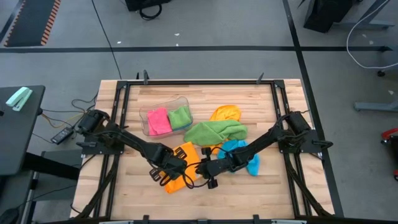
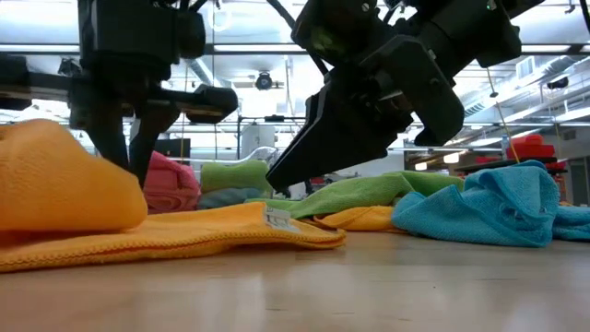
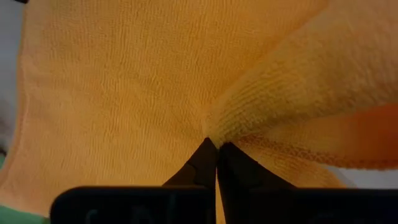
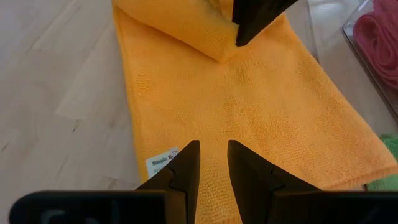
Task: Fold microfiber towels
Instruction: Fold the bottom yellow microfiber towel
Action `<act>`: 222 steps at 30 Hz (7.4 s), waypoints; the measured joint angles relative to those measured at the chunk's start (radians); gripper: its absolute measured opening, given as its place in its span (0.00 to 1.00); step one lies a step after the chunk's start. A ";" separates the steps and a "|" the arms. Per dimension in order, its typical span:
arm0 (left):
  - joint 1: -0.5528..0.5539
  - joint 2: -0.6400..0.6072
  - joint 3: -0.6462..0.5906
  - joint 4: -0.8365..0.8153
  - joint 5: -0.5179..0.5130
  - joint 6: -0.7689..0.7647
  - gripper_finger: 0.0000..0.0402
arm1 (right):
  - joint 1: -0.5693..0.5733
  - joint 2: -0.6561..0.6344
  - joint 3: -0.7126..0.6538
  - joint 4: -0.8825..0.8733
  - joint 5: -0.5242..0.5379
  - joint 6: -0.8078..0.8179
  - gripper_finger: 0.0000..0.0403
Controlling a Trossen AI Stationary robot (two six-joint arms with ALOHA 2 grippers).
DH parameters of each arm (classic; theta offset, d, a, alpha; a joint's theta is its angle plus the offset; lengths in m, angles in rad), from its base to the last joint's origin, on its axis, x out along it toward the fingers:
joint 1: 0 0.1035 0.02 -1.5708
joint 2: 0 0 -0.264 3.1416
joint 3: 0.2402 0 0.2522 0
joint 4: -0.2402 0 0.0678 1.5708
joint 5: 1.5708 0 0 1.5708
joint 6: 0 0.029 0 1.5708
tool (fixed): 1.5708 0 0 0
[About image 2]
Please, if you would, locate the pink microfiber towel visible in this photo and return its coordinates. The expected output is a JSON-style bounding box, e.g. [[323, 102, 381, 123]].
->
[[143, 186, 202, 214], [146, 150, 200, 191]]

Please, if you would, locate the red object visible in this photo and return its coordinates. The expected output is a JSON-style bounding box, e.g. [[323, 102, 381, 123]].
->
[[506, 133, 569, 172]]

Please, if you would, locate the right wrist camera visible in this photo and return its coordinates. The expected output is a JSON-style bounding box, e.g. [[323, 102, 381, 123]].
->
[[290, 0, 384, 65]]

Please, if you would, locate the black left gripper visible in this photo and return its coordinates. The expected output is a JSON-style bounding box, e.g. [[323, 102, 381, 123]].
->
[[0, 54, 239, 188]]

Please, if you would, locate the black monitor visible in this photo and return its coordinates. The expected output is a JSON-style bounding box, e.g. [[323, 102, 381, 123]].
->
[[154, 137, 192, 166]]

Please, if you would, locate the white pillar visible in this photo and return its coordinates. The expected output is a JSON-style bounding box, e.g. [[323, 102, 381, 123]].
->
[[241, 124, 277, 158]]

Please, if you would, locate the black overhead crossbar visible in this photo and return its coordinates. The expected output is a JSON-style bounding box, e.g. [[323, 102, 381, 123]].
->
[[0, 42, 590, 56]]

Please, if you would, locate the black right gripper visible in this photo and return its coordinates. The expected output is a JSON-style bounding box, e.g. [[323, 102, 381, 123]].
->
[[265, 34, 466, 193]]

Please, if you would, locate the orange microfiber towel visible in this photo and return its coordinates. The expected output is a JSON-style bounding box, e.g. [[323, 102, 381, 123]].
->
[[313, 205, 407, 233], [0, 118, 347, 273]]

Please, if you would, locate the blue microfiber towel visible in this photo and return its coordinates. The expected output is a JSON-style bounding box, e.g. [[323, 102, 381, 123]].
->
[[197, 186, 267, 211], [391, 160, 590, 249]]

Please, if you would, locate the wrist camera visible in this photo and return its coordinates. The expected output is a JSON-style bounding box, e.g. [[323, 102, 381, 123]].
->
[[290, 0, 384, 65], [77, 0, 207, 70]]

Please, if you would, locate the green microfiber towel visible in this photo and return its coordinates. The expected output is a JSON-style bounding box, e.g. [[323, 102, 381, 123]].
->
[[246, 170, 465, 220], [200, 160, 273, 194]]

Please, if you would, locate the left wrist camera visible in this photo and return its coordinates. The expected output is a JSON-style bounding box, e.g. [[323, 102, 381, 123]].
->
[[77, 0, 207, 70]]

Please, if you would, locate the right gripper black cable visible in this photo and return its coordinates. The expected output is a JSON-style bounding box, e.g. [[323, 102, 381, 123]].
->
[[266, 0, 331, 77]]

